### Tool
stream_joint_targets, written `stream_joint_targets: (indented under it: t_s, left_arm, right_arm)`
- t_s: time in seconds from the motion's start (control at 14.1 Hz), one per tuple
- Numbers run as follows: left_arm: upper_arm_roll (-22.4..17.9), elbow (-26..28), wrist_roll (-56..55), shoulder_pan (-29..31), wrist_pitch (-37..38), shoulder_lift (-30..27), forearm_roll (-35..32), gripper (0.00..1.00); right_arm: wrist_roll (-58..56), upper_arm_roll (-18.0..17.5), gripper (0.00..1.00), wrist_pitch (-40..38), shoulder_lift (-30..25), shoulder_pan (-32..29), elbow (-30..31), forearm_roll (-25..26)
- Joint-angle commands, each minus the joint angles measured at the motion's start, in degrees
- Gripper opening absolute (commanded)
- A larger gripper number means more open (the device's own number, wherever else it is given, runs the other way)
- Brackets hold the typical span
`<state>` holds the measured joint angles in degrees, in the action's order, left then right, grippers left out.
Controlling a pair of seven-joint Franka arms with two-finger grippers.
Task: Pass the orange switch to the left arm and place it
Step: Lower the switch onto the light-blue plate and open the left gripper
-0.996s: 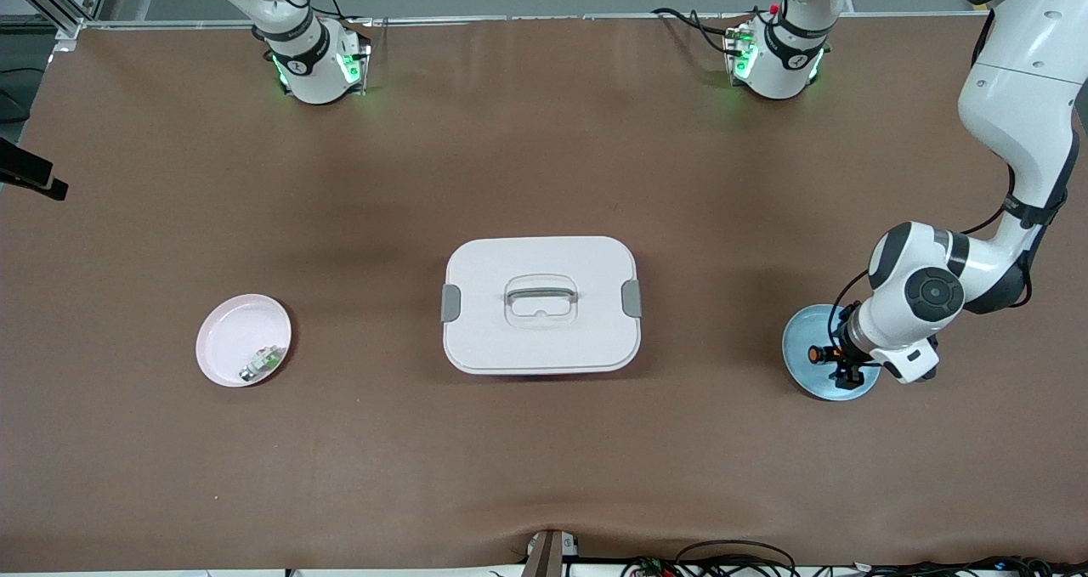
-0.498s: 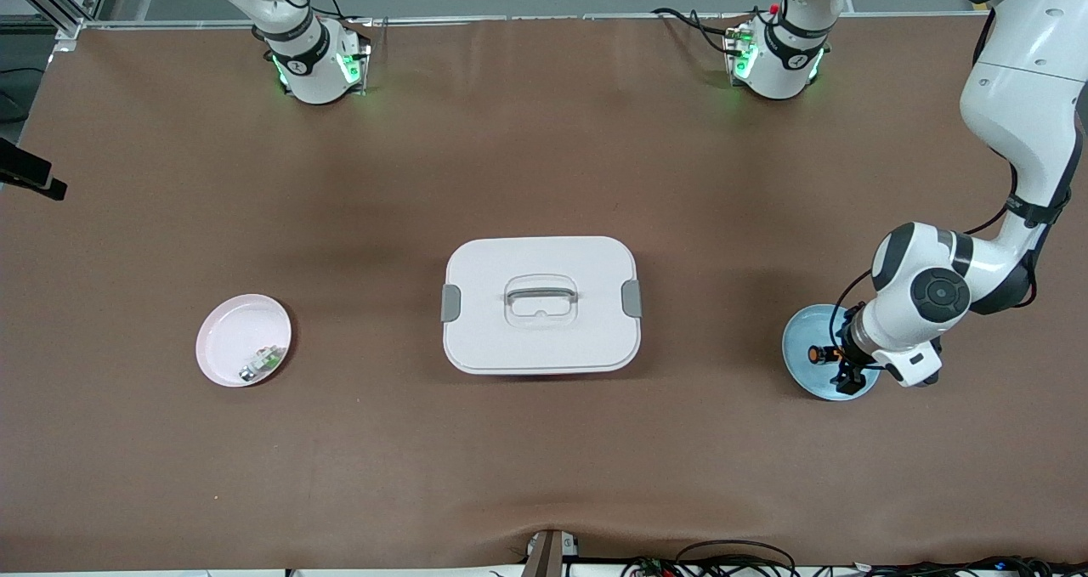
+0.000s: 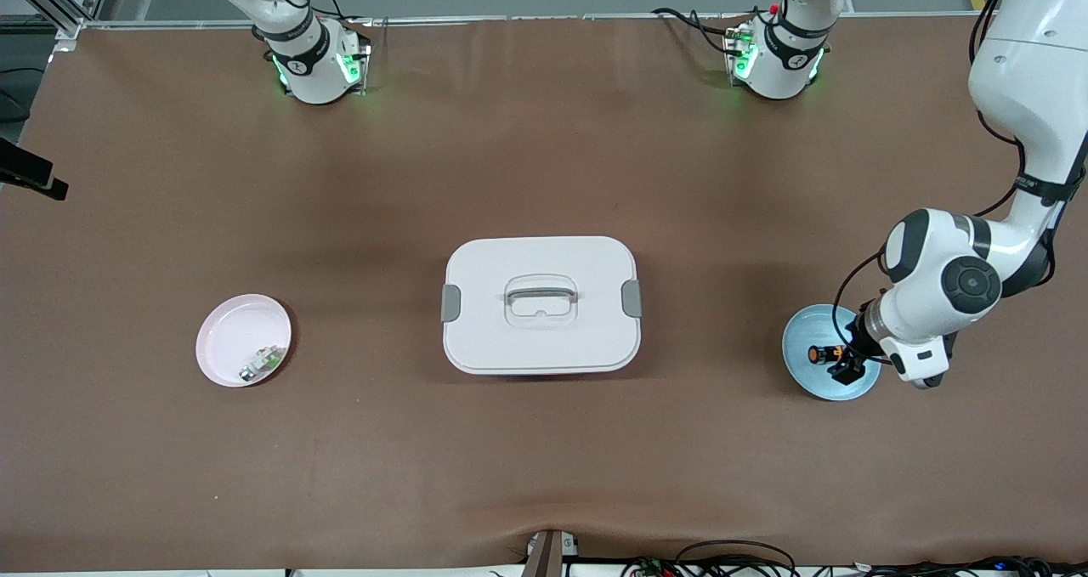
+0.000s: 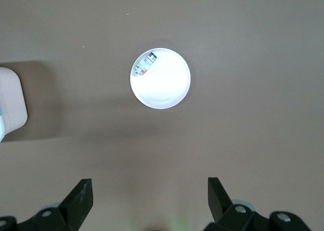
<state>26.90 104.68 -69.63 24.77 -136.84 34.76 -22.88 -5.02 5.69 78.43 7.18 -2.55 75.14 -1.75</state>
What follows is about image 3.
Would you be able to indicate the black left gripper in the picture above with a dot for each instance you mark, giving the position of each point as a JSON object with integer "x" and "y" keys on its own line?
{"x": 858, "y": 342}

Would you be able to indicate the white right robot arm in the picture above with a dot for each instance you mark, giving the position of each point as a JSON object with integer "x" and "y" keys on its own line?
{"x": 310, "y": 67}

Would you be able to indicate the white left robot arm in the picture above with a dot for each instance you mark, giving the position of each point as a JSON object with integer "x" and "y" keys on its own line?
{"x": 935, "y": 280}

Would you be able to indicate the white lidded storage box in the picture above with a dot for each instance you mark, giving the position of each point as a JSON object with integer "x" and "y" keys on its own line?
{"x": 544, "y": 339}

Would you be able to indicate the light blue round plate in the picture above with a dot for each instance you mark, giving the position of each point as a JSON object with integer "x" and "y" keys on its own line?
{"x": 803, "y": 330}

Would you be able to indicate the pink round plate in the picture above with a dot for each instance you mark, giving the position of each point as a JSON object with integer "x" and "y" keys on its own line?
{"x": 225, "y": 347}

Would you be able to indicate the brown table cover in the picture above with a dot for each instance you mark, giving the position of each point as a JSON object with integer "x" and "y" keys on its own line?
{"x": 544, "y": 458}

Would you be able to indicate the aluminium frame post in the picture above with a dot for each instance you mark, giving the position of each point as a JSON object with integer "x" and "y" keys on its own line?
{"x": 72, "y": 26}

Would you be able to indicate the front camera mount bracket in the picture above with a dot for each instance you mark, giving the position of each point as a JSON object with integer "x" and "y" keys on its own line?
{"x": 544, "y": 560}

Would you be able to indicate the silver table edge rail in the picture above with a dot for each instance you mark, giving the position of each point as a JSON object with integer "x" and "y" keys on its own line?
{"x": 510, "y": 19}

